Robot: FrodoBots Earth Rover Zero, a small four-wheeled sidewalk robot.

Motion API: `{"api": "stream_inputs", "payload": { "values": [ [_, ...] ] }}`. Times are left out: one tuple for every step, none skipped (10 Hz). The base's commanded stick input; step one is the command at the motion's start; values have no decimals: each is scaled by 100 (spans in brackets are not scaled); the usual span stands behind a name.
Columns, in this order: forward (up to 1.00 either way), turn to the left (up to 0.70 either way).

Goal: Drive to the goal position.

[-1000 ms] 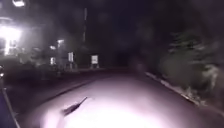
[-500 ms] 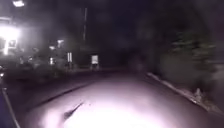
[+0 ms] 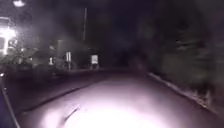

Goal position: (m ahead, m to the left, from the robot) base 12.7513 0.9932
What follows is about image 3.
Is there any white sign board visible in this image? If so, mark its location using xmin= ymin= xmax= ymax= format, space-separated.
xmin=65 ymin=51 xmax=72 ymax=63
xmin=90 ymin=54 xmax=100 ymax=66

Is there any dark asphalt path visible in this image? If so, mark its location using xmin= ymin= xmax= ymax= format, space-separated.
xmin=13 ymin=70 xmax=224 ymax=128

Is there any kerb strip with grass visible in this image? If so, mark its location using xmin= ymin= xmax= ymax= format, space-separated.
xmin=146 ymin=71 xmax=224 ymax=118

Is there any row of dark trees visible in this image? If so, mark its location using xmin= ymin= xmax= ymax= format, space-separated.
xmin=133 ymin=0 xmax=224 ymax=101

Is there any brightly lit building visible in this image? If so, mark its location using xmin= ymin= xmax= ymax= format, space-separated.
xmin=0 ymin=16 xmax=18 ymax=58

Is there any street lamp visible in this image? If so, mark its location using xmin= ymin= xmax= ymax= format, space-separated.
xmin=12 ymin=0 xmax=26 ymax=8

